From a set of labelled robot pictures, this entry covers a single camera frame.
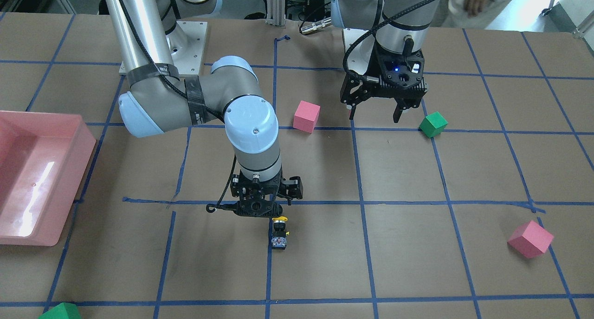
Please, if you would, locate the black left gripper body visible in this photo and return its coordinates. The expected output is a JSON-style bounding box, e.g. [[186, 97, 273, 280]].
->
[[340, 45, 428, 110]]

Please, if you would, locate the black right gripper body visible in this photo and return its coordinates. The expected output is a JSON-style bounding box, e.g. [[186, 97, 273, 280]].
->
[[230, 171, 303, 217]]

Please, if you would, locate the yellow push button switch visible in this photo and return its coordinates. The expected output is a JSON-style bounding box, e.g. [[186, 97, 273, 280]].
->
[[270, 216, 289, 250]]

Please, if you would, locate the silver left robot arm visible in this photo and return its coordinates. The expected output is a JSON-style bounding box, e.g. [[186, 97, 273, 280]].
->
[[331, 0, 439, 123]]

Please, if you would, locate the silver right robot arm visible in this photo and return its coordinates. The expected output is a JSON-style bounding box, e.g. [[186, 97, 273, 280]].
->
[[105, 0, 303, 221]]

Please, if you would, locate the green foam cube near left arm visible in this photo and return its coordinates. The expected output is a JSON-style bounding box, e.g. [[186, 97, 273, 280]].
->
[[419, 111, 448, 138]]

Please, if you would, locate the pink foam cube centre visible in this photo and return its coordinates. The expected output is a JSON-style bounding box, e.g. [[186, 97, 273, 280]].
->
[[292, 100, 321, 134]]

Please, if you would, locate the pink foam cube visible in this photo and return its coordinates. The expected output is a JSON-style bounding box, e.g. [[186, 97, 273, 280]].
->
[[292, 100, 321, 134], [507, 221, 555, 259]]

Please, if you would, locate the pink plastic bin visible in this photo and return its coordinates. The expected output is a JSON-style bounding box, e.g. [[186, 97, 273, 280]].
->
[[0, 111, 96, 246]]

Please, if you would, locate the green foam cube near bin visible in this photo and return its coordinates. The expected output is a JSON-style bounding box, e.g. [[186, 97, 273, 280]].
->
[[39, 302, 82, 319]]

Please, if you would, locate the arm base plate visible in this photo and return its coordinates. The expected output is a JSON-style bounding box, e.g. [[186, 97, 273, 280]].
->
[[343, 28, 375, 75], [119, 21, 208, 76]]

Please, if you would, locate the aluminium frame post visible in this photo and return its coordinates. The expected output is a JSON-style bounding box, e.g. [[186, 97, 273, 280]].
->
[[265, 0, 286, 28]]

